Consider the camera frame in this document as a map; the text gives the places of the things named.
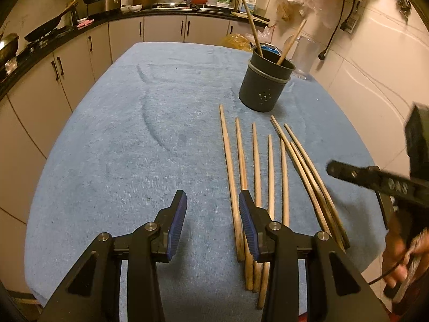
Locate person's right hand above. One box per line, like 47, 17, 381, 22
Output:
382, 223, 429, 296

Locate pale pink plastic bag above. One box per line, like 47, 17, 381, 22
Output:
246, 23, 277, 46

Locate row of wooden chopsticks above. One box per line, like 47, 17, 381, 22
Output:
219, 104, 351, 310

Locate black wok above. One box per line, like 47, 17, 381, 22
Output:
24, 0, 79, 42

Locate yellow plastic bag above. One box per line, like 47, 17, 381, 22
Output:
221, 33, 255, 52

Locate wall power socket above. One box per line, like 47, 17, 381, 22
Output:
340, 0, 364, 34

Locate dark grey chopstick holder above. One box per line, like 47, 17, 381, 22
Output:
239, 46, 296, 113

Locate clear plastic pitcher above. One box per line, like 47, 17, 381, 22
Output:
291, 35, 319, 81

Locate black kitchen countertop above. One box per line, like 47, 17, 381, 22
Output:
0, 5, 242, 98

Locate black gas stove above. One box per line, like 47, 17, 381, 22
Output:
25, 23, 79, 49

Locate blue plastic bag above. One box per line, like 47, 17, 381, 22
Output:
260, 42, 282, 56

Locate cream base cabinets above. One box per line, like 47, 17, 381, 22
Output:
0, 13, 255, 296

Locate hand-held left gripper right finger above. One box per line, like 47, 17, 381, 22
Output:
238, 191, 391, 322

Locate long wooden chopstick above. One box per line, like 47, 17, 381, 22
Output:
275, 19, 308, 65
239, 0, 265, 57

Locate black power cable with plug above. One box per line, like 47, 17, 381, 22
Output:
318, 0, 347, 61

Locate wooden cutting board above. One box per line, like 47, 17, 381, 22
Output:
231, 9, 270, 25

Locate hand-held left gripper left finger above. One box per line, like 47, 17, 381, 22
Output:
40, 189, 187, 322

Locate blue towel table cover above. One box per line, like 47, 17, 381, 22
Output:
24, 42, 386, 319

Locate steel pot with lid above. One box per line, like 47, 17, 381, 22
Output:
0, 33, 20, 64

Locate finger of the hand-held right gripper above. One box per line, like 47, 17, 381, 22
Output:
326, 160, 429, 206

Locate thin black cable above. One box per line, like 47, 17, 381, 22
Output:
369, 248, 413, 286

